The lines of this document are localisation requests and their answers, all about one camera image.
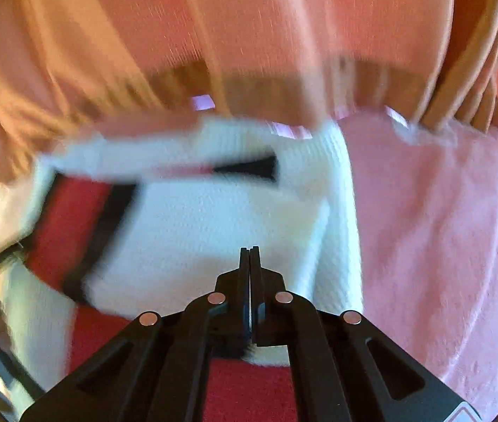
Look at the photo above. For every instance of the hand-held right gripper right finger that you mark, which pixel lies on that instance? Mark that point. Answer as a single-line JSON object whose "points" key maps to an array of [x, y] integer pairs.
{"points": [[255, 281]]}

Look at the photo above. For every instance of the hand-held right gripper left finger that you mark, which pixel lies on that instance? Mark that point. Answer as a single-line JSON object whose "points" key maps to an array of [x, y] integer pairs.
{"points": [[243, 281]]}

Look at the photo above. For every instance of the white and red knit garment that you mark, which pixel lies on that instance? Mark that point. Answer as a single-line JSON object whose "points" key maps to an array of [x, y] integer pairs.
{"points": [[213, 220]]}

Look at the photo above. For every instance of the pink blanket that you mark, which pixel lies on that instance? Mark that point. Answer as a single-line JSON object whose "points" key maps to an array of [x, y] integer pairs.
{"points": [[429, 237]]}

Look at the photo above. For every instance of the peach curtain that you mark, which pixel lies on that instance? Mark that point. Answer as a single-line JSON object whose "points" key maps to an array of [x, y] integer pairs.
{"points": [[275, 22]]}

